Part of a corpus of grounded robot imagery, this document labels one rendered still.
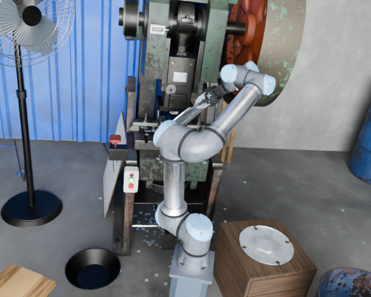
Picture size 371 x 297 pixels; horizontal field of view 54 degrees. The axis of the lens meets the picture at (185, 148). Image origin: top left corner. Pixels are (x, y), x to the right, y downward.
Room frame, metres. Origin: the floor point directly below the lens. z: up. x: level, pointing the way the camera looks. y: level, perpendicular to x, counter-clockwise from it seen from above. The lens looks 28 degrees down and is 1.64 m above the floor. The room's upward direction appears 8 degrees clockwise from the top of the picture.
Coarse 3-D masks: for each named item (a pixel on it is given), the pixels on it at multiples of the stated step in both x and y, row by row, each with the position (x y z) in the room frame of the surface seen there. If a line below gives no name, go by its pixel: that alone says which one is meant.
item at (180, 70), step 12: (180, 60) 1.89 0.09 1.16; (192, 60) 1.91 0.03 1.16; (168, 72) 1.88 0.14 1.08; (180, 72) 1.89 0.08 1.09; (192, 72) 1.91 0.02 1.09; (168, 84) 1.88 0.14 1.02; (180, 84) 1.90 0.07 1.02; (192, 84) 1.91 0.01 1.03; (168, 96) 1.89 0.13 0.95; (180, 96) 1.87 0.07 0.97; (180, 108) 1.87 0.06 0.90
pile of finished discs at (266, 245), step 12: (252, 228) 1.60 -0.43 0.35; (264, 228) 1.62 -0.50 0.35; (240, 240) 1.49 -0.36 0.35; (252, 240) 1.50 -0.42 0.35; (264, 240) 1.51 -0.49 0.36; (276, 240) 1.53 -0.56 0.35; (288, 240) 1.54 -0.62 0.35; (252, 252) 1.41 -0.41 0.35; (264, 252) 1.42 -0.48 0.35; (276, 252) 1.44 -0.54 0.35; (288, 252) 1.45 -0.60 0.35; (276, 264) 1.35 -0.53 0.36
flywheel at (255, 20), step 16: (240, 0) 2.31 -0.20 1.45; (256, 0) 2.05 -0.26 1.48; (240, 16) 2.26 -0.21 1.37; (256, 16) 2.00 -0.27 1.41; (256, 32) 1.95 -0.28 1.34; (224, 48) 2.34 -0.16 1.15; (240, 48) 2.23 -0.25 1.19; (256, 48) 1.90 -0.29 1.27; (224, 64) 2.28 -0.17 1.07; (240, 64) 2.10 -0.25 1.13; (256, 64) 1.76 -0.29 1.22
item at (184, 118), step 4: (196, 104) 1.65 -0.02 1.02; (188, 108) 1.61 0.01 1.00; (196, 108) 1.71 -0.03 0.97; (200, 108) 1.77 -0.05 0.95; (184, 112) 1.60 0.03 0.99; (188, 112) 1.65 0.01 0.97; (192, 112) 1.73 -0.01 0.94; (196, 112) 1.77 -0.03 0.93; (180, 116) 1.60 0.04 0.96; (184, 116) 1.66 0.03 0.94; (188, 116) 1.75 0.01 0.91; (192, 116) 1.78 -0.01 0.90; (176, 120) 1.61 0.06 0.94; (180, 120) 1.69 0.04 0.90; (184, 120) 1.76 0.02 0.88; (188, 120) 1.80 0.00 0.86; (184, 124) 1.81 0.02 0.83
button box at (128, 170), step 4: (124, 168) 1.62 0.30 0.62; (128, 168) 1.61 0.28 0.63; (132, 168) 1.62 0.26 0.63; (136, 168) 1.62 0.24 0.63; (124, 172) 1.58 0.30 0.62; (128, 172) 1.58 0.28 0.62; (132, 172) 1.59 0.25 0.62; (136, 172) 1.59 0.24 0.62; (124, 176) 1.58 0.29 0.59; (128, 176) 1.58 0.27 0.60; (132, 176) 1.59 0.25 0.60; (136, 176) 1.59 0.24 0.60; (124, 180) 1.58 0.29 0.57; (128, 180) 1.58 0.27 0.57; (136, 180) 1.59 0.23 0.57; (124, 184) 1.58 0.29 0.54; (136, 184) 1.59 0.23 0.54; (124, 188) 1.58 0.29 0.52; (128, 188) 1.58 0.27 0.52; (132, 188) 1.59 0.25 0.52; (136, 188) 1.59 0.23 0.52; (124, 192) 1.60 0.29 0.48; (132, 192) 1.59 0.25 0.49; (124, 196) 1.61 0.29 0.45
